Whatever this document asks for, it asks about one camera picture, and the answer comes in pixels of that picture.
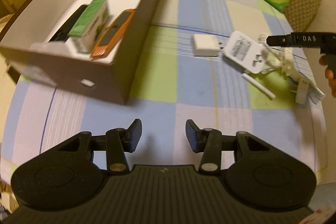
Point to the white plug adapter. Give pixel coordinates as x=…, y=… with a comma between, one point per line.
x=241, y=48

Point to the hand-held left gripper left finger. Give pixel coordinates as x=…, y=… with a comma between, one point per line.
x=135, y=134

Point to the white charger cube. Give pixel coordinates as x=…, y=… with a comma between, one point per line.
x=206, y=44

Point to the white plastic stick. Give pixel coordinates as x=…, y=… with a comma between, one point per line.
x=258, y=86

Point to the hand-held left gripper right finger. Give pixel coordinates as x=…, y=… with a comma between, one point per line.
x=191, y=134

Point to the brown storage box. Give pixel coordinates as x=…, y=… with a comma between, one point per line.
x=141, y=29

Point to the beige quilted cushion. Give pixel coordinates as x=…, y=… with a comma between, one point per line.
x=304, y=3

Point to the orange utility knife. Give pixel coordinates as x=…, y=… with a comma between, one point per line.
x=113, y=29

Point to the green medicine box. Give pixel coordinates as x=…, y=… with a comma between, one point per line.
x=89, y=14

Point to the person's right hand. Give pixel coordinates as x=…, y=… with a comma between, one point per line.
x=332, y=82

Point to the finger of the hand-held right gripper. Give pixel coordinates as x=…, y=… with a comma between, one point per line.
x=279, y=40

